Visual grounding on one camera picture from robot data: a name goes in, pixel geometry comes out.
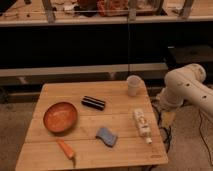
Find orange pepper with green stem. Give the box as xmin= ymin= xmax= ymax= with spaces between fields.
xmin=57 ymin=139 xmax=76 ymax=166

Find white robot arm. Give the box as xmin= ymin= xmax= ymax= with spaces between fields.
xmin=157 ymin=63 xmax=213 ymax=118

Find orange ceramic bowl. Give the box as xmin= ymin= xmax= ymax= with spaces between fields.
xmin=43 ymin=102 xmax=78 ymax=133

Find black striped case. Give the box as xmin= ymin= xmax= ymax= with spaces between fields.
xmin=81 ymin=96 xmax=106 ymax=111

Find wooden folding table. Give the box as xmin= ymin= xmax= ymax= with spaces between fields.
xmin=15 ymin=81 xmax=168 ymax=171

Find white squeeze bottle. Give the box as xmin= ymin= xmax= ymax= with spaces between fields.
xmin=133 ymin=109 xmax=152 ymax=144

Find blue sponge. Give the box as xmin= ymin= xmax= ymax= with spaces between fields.
xmin=96 ymin=127 xmax=117 ymax=147

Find black box on shelf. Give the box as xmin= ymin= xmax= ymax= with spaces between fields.
xmin=167 ymin=45 xmax=213 ymax=75

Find long metal shelf rail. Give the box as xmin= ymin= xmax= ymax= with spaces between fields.
xmin=0 ymin=62 xmax=168 ymax=86

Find black floor cables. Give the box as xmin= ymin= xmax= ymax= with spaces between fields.
xmin=151 ymin=98 xmax=213 ymax=168

